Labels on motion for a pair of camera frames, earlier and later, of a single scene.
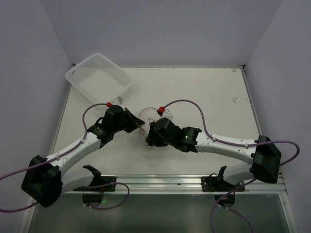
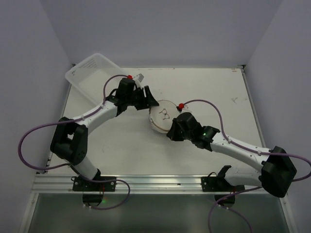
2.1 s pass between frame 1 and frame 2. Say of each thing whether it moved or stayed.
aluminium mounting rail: stayed
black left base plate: stayed
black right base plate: stayed
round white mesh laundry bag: moved
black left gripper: moved
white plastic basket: stayed
